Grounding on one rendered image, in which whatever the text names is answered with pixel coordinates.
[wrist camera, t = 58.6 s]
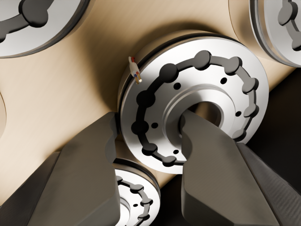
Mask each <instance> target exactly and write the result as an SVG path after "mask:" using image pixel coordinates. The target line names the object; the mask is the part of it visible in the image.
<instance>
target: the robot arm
mask: <svg viewBox="0 0 301 226"><path fill-rule="evenodd" d="M178 129H179V132H180V134H181V135H182V143H181V153H182V155H183V156H184V157H185V159H186V162H185V163H184V164H183V169H182V183H181V211H182V215H183V217H184V219H185V220H186V221H187V222H189V223H190V224H191V225H193V226H301V193H300V192H299V191H298V190H296V189H295V188H294V187H293V186H292V185H291V184H290V183H288V182H287V181H286V180H285V179H284V178H283V177H282V176H280V175H279V174H278V173H277V172H276V171H275V170H274V169H272V168H271V167H270V166H269V165H268V164H267V163H266V162H265V161H264V160H262V159H261V158H260V157H259V156H258V155H257V154H256V153H254V152H253V151H252V150H251V149H250V148H249V147H248V146H246V145H245V144H244V143H236V142H235V141H234V140H233V139H232V138H231V137H230V136H229V135H227V134H226V133H225V132H224V131H223V130H221V129H220V128H219V127H217V126H216V125H214V124H213V123H211V122H209V121H207V120H206V119H204V118H202V117H200V116H199V115H197V114H195V113H193V112H191V111H190V110H188V109H186V110H185V111H184V112H183V113H182V115H181V117H180V119H179V123H178ZM119 134H120V129H119V123H118V112H108V113H106V114H105V115H103V116H102V117H101V118H99V119H98V120H96V121H95V122H93V123H92V124H90V125H89V126H88V127H86V128H85V129H83V130H82V131H80V132H79V133H78V134H77V135H76V136H74V137H73V138H72V139H71V140H70V141H69V142H68V143H67V144H66V145H65V146H64V147H63V148H62V150H61V151H60V152H53V153H52V154H51V155H50V156H49V157H48V158H47V159H46V160H45V161H44V162H43V163H42V164H41V165H40V166H39V167H38V168H37V169H36V170H35V171H34V172H33V173H32V174H31V175H30V176H29V177H28V179H27V180H26V181H25V182H24V183H23V184H22V185H21V186H20V187H19V188H18V189H17V190H16V191H15V192H14V193H13V194H12V195H11V196H10V197H9V198H8V199H7V200H6V201H5V202H4V203H3V204H2V205H1V206H0V226H115V225H116V224H117V223H118V222H119V220H120V193H119V188H118V183H117V178H116V171H115V168H114V167H113V166H112V163H113V162H114V160H115V159H116V157H117V153H116V146H115V139H116V137H117V136H118V135H119Z"/></svg>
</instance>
